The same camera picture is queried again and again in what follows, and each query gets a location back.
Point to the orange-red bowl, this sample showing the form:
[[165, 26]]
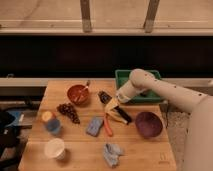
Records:
[[73, 93]]

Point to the small metal cup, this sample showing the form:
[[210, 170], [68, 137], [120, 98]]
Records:
[[104, 97]]

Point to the purple bowl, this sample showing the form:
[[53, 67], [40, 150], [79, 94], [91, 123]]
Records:
[[148, 124]]

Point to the crumpled blue grey cloth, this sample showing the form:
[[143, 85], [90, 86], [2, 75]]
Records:
[[111, 153]]

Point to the orange carrot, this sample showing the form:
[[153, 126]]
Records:
[[107, 126]]

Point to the green plastic tray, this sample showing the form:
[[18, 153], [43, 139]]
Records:
[[146, 96]]

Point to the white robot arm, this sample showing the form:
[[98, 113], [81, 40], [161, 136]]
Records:
[[198, 154]]

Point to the black handled brush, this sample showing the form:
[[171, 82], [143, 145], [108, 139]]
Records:
[[123, 114]]

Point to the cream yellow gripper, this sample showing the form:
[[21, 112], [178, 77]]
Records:
[[111, 105]]

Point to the white plastic cup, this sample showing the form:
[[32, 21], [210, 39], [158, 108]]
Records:
[[55, 149]]

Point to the yellow banana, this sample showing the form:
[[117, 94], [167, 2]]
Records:
[[116, 117]]

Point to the wooden cutting board table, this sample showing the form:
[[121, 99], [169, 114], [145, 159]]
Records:
[[84, 152]]

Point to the spoon in red bowl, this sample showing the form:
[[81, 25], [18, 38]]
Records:
[[82, 93]]

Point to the bunch of dark grapes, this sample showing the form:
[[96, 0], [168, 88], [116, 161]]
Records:
[[68, 110]]

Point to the blue sponge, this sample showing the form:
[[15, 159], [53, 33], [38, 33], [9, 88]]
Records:
[[94, 126]]

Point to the red yellow apple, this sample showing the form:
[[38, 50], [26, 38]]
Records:
[[47, 116]]

